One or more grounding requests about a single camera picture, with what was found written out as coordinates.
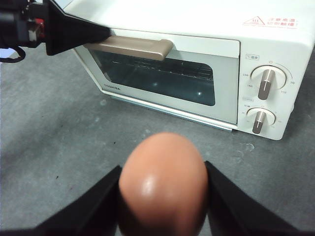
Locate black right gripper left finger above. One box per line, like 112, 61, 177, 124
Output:
36, 165, 124, 236

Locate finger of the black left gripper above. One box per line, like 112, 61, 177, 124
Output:
46, 28, 111, 56
46, 0, 110, 34

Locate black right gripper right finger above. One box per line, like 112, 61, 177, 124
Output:
204, 160, 298, 236

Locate beige oven door handle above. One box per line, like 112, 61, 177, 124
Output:
82, 35, 174, 61

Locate brown egg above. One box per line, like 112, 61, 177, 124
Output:
118, 132, 209, 236

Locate cream timer dial knob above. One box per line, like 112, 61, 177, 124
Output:
247, 107, 277, 135

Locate cream Toshiba toaster oven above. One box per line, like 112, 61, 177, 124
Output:
58, 0, 315, 141

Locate cream temperature dial knob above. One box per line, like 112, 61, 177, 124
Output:
250, 65, 287, 101

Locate red warning sticker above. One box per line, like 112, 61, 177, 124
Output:
242, 16, 300, 30

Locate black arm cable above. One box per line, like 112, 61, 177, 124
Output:
0, 46, 27, 64

